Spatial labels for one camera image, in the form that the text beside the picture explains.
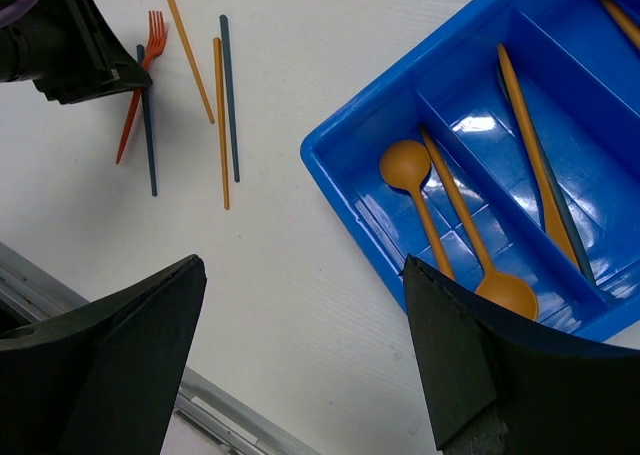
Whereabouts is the blue divided plastic tray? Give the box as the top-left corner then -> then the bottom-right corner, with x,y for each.
301,0 -> 639,341

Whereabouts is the orange spoon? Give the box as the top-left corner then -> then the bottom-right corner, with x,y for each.
420,126 -> 539,320
379,139 -> 454,279

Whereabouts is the dark blue chopstick long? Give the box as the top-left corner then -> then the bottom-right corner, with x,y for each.
136,44 -> 159,198

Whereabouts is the orange fork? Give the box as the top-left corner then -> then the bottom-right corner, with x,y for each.
599,0 -> 640,49

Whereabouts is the dark blue chopstick short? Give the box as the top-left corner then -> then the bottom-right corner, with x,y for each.
219,14 -> 241,183

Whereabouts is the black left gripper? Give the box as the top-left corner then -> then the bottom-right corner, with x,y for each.
1,0 -> 152,105

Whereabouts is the orange chopstick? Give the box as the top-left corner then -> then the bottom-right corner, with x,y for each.
213,37 -> 230,210
167,0 -> 215,124

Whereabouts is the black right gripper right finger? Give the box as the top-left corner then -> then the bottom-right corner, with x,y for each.
403,257 -> 639,454

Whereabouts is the orange chopstick upper left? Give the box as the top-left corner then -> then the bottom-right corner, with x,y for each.
167,0 -> 215,124

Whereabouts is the aluminium table rail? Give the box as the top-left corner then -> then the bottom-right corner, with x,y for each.
1,247 -> 309,454

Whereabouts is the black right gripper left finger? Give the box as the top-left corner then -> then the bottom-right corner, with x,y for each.
1,255 -> 206,454

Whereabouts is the dark blue plastic knife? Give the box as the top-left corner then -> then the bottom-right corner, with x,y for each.
496,68 -> 596,285

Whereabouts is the orange chopstick middle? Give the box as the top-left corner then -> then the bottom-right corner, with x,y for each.
213,37 -> 230,210

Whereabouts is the red-orange plastic fork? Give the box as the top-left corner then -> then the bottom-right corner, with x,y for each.
115,10 -> 169,165

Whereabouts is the orange plastic knife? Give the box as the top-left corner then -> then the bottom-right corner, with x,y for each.
497,44 -> 579,267

